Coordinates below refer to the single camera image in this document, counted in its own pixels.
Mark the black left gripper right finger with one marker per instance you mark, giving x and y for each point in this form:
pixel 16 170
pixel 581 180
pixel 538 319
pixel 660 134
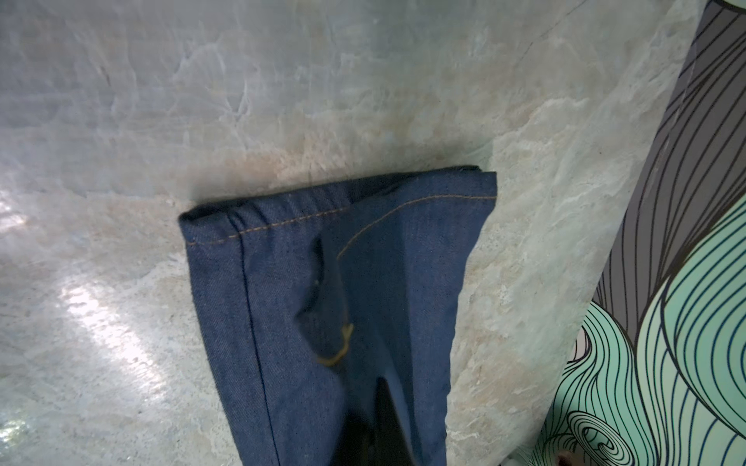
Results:
pixel 391 447

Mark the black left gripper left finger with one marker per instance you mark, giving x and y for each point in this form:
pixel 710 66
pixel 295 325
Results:
pixel 354 445

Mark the blue denim jeans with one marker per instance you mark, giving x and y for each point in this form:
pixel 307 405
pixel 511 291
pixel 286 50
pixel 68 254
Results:
pixel 308 299

